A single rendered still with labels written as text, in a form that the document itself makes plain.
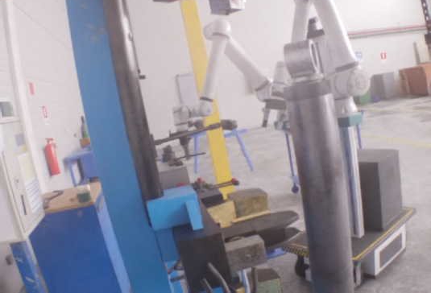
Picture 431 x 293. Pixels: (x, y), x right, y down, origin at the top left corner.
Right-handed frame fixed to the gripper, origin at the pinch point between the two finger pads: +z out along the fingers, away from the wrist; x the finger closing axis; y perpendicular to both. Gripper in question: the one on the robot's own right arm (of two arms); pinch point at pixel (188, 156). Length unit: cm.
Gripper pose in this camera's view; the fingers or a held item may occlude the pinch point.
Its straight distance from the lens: 251.0
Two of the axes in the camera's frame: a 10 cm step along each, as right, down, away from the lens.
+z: 2.0, 9.7, 1.0
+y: 9.8, -1.9, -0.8
